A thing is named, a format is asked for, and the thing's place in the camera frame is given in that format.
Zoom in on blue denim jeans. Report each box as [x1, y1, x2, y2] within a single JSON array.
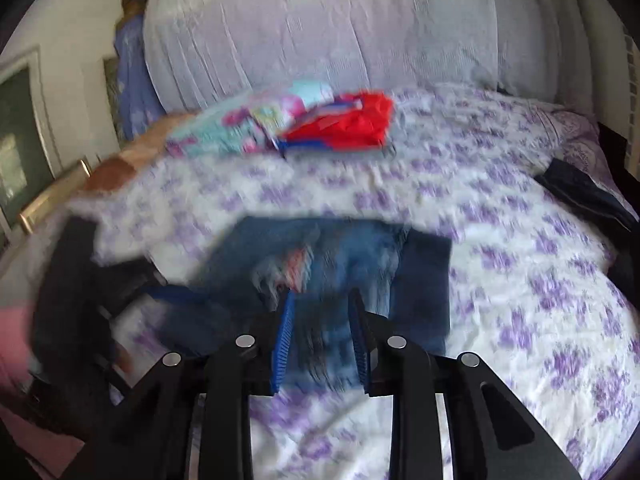
[[155, 217, 452, 390]]

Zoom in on left pink sleeve forearm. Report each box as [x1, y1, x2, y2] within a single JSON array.
[[1, 306, 82, 479]]

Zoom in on purple floral bed sheet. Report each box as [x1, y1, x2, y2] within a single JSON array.
[[70, 86, 639, 479]]

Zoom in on gold framed chair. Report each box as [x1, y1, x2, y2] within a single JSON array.
[[18, 158, 91, 235]]

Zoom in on red blue folded garment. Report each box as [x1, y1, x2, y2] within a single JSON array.
[[274, 91, 394, 154]]

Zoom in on floral turquoise folded blanket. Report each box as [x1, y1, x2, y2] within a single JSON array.
[[165, 80, 334, 157]]

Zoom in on dark folded garment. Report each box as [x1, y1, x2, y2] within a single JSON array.
[[534, 158, 639, 247]]

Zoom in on blue hanging cloth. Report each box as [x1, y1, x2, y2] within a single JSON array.
[[114, 14, 165, 141]]

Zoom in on white covered headboard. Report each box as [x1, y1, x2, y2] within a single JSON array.
[[143, 0, 592, 114]]

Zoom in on beige checkered curtain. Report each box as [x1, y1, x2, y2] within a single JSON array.
[[623, 26, 640, 179]]

